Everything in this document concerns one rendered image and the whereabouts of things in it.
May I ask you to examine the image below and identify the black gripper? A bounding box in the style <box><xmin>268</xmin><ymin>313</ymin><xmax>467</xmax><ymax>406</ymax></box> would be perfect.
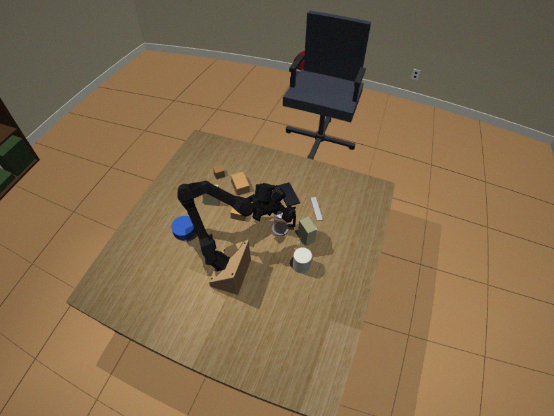
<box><xmin>268</xmin><ymin>200</ymin><xmax>296</xmax><ymax>222</ymax></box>

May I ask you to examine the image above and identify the grey cylinder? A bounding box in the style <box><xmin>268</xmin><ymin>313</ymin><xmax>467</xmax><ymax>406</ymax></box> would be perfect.
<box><xmin>293</xmin><ymin>248</ymin><xmax>312</xmax><ymax>274</ymax></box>

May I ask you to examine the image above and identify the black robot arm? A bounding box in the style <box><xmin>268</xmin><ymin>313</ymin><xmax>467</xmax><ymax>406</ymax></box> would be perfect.
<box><xmin>177</xmin><ymin>181</ymin><xmax>286</xmax><ymax>272</ymax></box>

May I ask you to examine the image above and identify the glass french press with black knob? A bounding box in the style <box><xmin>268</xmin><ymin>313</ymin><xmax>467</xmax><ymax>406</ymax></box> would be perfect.
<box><xmin>272</xmin><ymin>211</ymin><xmax>296</xmax><ymax>236</ymax></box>

